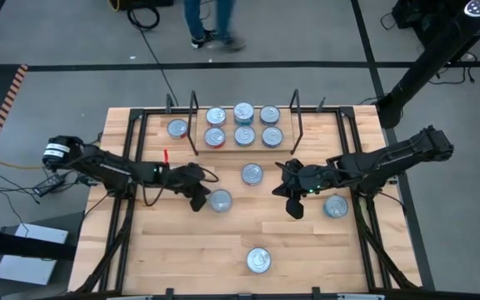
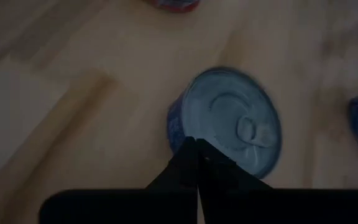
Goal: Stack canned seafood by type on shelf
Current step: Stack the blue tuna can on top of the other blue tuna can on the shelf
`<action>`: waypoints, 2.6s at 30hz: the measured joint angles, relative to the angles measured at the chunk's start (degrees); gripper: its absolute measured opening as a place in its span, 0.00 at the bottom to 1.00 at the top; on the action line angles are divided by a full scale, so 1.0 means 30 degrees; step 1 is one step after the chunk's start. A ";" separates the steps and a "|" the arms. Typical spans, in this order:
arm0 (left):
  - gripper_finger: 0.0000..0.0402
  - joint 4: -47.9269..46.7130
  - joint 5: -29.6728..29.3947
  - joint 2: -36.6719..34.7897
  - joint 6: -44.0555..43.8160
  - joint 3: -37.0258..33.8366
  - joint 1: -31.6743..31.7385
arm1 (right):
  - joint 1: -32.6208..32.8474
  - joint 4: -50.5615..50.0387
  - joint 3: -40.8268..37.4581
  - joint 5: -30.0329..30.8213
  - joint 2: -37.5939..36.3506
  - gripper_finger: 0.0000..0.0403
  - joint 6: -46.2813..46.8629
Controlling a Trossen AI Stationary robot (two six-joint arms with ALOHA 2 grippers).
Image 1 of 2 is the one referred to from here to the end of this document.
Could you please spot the black floor equipment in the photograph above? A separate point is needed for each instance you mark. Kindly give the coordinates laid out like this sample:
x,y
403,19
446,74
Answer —
x,y
415,16

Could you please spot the white light bar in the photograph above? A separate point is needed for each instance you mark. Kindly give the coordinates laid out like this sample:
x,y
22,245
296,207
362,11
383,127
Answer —
x,y
131,298
361,297

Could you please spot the person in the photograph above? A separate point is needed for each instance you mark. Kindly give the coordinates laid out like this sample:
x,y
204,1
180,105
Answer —
x,y
194,21

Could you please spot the red tape tag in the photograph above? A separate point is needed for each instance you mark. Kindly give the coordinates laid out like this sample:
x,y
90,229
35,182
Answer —
x,y
166,156

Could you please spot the white flat box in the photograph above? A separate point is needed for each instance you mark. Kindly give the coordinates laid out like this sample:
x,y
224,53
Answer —
x,y
27,258

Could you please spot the blue label tuna can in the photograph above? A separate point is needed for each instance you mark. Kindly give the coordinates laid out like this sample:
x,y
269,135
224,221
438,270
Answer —
x,y
221,201
272,137
258,260
270,115

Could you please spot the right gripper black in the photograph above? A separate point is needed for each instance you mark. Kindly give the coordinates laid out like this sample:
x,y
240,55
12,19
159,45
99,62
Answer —
x,y
306,179

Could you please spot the black desk edge bar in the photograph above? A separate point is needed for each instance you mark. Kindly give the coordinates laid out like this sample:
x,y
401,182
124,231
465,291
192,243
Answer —
x,y
15,246

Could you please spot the teal yellowfin tuna can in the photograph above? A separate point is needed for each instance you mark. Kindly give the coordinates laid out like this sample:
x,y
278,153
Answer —
x,y
336,206
245,136
244,124
244,112

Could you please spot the black power adapter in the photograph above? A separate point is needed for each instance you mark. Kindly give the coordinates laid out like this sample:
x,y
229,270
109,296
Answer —
x,y
48,184
92,178

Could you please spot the red label seafood can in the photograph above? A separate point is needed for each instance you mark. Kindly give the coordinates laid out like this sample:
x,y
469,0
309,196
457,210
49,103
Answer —
x,y
252,174
215,137
177,128
216,116

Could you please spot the black aluminium table frame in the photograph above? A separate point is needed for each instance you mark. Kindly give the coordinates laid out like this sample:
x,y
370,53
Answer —
x,y
124,250

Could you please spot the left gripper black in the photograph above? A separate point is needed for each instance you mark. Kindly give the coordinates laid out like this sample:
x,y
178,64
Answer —
x,y
188,179

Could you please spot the wooden shelf with black frames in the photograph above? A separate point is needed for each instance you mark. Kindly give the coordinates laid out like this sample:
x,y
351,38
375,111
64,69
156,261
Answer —
x,y
286,125

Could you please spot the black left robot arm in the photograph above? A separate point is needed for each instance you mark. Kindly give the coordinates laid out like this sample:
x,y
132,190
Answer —
x,y
106,166

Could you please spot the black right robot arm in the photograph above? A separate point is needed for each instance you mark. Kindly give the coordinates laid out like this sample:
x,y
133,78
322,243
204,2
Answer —
x,y
390,160

